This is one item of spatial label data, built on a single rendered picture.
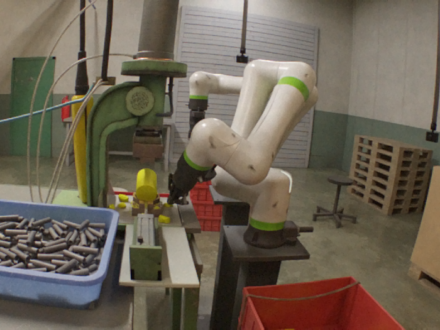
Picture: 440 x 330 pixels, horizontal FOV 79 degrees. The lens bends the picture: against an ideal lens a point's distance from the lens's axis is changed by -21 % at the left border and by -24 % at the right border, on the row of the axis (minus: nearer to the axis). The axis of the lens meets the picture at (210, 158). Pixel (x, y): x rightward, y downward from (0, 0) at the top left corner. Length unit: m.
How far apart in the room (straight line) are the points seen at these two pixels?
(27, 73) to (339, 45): 6.84
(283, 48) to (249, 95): 5.84
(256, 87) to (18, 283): 0.97
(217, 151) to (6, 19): 6.86
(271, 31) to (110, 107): 6.07
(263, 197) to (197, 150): 0.28
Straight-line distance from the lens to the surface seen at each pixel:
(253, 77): 1.21
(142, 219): 0.86
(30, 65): 6.96
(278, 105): 1.01
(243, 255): 1.03
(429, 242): 3.04
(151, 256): 0.68
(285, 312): 1.12
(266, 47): 6.86
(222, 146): 0.86
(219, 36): 6.63
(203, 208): 3.38
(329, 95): 7.51
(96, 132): 1.07
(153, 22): 1.03
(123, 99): 1.05
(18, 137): 7.10
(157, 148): 0.99
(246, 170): 0.87
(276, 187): 1.03
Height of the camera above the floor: 1.39
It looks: 11 degrees down
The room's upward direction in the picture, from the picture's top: 5 degrees clockwise
